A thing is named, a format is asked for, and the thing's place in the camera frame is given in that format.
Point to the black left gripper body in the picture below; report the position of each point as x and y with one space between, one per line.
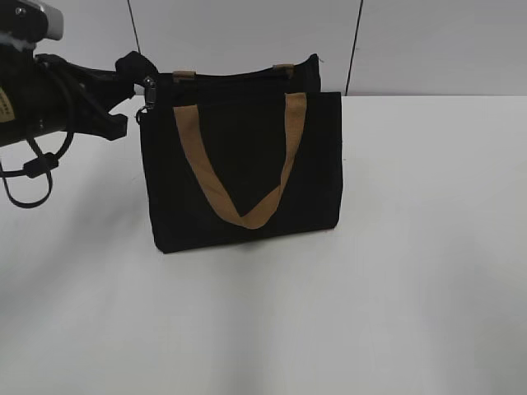
36 99

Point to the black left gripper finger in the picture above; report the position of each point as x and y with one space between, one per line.
131 69
92 103

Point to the tan front bag handle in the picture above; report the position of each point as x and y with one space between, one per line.
187 122

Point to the black canvas tote bag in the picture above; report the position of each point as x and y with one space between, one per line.
241 120

